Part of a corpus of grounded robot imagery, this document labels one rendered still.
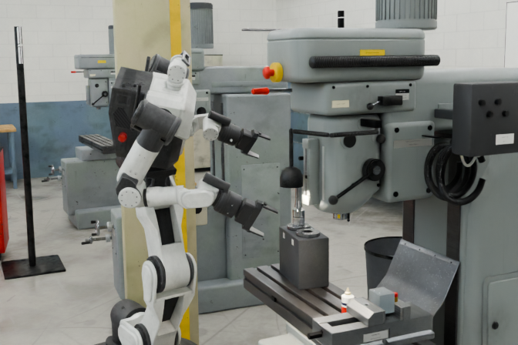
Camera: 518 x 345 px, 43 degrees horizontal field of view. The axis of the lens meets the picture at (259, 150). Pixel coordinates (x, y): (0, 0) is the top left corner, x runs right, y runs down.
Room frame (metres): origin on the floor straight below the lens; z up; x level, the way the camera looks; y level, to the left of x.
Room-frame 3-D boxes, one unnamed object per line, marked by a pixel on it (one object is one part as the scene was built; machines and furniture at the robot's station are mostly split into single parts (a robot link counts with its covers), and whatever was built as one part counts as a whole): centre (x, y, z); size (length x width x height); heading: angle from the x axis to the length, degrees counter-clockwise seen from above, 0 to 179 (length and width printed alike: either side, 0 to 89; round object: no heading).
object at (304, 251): (2.41, -0.16, 1.06); 0.22 x 0.12 x 0.20; 17
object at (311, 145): (2.04, -0.16, 1.45); 0.04 x 0.04 x 0.21; 25
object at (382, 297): (1.87, -0.36, 1.08); 0.06 x 0.05 x 0.06; 22
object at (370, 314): (1.85, -0.31, 1.05); 0.12 x 0.06 x 0.04; 22
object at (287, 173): (2.00, -0.10, 1.44); 0.07 x 0.07 x 0.06
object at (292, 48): (2.09, -0.28, 1.81); 0.47 x 0.26 x 0.16; 115
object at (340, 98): (2.10, -0.30, 1.68); 0.34 x 0.24 x 0.10; 115
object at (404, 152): (2.17, -0.44, 1.47); 0.24 x 0.19 x 0.26; 25
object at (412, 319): (1.86, -0.33, 1.02); 0.35 x 0.15 x 0.11; 112
